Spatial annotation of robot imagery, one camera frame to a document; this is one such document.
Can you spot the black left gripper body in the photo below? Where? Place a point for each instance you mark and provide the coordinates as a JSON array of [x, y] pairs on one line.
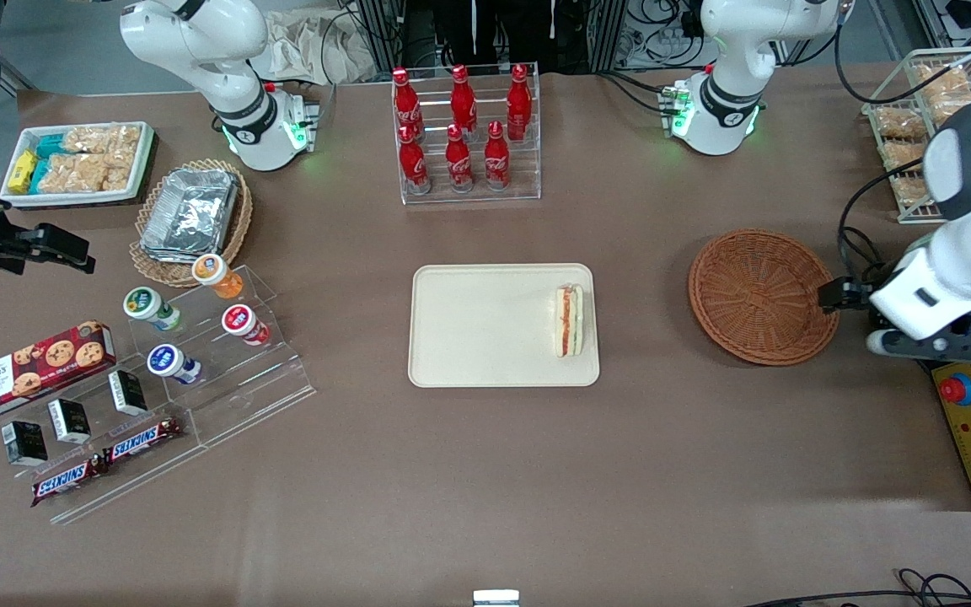
[[844, 294]]

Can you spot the triangular sandwich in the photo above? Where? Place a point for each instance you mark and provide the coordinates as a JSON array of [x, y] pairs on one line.
[[570, 320]]

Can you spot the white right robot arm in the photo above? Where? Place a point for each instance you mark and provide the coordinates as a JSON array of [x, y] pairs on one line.
[[199, 42]]

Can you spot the brown wicker basket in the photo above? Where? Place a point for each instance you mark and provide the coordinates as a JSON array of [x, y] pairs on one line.
[[755, 295]]

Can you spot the white rectangular snack tray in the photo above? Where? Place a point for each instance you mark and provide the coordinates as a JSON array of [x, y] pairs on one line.
[[147, 160]]

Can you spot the light wicker basket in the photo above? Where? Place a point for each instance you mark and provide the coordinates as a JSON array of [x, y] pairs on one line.
[[241, 219]]

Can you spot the cream plastic tray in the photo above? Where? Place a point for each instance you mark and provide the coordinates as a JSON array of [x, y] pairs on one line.
[[485, 329]]

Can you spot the teal snack packet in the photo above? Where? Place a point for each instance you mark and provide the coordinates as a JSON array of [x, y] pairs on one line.
[[37, 175], [49, 146]]

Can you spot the rice cracker snack pack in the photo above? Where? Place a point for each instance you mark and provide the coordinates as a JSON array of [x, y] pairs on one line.
[[102, 139], [85, 173]]

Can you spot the yellow snack packet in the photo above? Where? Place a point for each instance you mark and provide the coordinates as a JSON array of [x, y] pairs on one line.
[[22, 171]]

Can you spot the green lid yogurt cup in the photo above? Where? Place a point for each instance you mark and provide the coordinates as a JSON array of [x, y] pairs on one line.
[[144, 303]]

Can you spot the bagged cracker pack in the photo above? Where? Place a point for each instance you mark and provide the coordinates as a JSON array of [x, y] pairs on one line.
[[904, 156], [898, 122], [907, 190], [945, 81], [949, 104]]

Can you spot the red Walkers cookie box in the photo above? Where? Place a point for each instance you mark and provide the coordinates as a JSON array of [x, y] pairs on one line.
[[30, 371]]

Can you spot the aluminium foil container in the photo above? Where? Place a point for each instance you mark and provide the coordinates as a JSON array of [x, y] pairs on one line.
[[190, 211]]

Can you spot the red emergency stop button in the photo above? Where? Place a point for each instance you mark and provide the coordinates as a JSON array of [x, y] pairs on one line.
[[956, 389]]

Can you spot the blue lid yogurt cup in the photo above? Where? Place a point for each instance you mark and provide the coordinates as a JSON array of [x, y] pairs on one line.
[[165, 360]]

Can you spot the small black box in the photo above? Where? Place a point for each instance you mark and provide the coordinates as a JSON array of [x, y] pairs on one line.
[[24, 443], [127, 392], [69, 421]]

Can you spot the orange lid yogurt cup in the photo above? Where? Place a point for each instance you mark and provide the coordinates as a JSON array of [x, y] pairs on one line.
[[214, 271]]

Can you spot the red lid yogurt cup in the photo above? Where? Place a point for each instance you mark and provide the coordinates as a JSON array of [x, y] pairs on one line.
[[239, 320]]

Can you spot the Snickers chocolate bar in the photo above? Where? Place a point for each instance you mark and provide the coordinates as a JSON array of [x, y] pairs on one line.
[[64, 480], [140, 441]]

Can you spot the clear acrylic stepped stand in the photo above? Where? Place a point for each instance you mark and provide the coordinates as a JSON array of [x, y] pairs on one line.
[[258, 396], [140, 480]]

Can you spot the crumpled beige paper bag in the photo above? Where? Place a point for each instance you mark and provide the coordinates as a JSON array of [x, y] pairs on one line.
[[308, 46]]

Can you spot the clear acrylic bottle rack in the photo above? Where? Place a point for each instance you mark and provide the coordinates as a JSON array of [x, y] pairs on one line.
[[528, 169]]

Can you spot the red cola bottle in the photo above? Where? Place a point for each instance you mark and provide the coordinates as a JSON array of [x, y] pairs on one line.
[[463, 101], [458, 164], [405, 101], [414, 164], [496, 162], [519, 105]]

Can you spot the black equipment rack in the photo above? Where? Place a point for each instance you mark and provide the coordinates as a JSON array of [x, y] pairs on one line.
[[418, 34]]

